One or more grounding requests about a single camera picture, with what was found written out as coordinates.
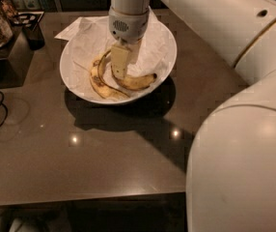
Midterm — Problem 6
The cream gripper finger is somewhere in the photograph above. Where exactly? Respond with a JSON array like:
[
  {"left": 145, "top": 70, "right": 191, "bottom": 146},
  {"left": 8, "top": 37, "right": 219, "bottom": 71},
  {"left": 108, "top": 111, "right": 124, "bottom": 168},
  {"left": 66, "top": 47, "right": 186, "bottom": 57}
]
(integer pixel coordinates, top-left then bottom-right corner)
[{"left": 111, "top": 43, "right": 131, "bottom": 79}]

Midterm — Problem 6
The white bowl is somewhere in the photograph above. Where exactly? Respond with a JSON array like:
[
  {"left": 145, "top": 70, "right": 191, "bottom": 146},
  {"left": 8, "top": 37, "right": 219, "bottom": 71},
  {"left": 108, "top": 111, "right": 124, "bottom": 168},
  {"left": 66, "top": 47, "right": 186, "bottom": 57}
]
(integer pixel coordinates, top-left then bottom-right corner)
[{"left": 57, "top": 14, "right": 177, "bottom": 104}]

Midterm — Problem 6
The dark box stand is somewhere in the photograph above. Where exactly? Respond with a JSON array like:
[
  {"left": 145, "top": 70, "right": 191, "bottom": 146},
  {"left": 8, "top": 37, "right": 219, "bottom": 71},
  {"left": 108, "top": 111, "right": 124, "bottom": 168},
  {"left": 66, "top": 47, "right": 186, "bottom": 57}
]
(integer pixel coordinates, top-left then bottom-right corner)
[{"left": 0, "top": 27, "right": 34, "bottom": 89}]

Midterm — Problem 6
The white paper liner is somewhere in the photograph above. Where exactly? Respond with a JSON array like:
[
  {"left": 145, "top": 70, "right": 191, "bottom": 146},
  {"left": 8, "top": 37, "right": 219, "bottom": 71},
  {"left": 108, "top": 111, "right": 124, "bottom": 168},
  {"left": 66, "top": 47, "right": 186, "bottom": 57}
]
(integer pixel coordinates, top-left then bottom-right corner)
[{"left": 60, "top": 14, "right": 177, "bottom": 104}]

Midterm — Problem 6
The banana peel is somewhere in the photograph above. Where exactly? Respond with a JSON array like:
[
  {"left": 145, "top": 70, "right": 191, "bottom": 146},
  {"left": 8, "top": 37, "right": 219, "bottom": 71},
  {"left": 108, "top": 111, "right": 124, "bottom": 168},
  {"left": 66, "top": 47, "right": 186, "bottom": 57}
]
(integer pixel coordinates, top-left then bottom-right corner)
[{"left": 89, "top": 49, "right": 128, "bottom": 100}]

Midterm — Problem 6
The black cup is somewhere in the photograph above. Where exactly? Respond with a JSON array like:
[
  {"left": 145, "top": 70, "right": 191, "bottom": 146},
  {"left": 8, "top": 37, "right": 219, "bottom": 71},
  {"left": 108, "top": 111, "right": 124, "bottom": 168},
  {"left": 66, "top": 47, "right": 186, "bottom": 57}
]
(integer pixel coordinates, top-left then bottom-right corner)
[{"left": 15, "top": 12, "right": 45, "bottom": 50}]

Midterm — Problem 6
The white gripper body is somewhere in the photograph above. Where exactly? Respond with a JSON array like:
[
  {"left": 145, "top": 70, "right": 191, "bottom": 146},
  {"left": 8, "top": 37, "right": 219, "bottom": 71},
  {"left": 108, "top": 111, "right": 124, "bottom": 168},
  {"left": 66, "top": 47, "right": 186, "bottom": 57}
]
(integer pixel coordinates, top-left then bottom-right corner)
[{"left": 108, "top": 7, "right": 150, "bottom": 44}]

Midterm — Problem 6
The whole yellow banana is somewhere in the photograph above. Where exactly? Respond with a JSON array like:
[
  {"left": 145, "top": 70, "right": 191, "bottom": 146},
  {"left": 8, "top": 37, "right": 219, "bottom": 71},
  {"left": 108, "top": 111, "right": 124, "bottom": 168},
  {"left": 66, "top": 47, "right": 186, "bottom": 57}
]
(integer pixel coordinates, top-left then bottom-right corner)
[{"left": 112, "top": 68, "right": 157, "bottom": 91}]

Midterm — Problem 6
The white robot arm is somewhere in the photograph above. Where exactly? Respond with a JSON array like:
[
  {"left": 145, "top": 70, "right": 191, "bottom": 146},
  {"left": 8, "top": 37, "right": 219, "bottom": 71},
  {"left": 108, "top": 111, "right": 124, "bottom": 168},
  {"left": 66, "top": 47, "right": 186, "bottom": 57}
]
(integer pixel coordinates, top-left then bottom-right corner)
[{"left": 110, "top": 0, "right": 276, "bottom": 232}]

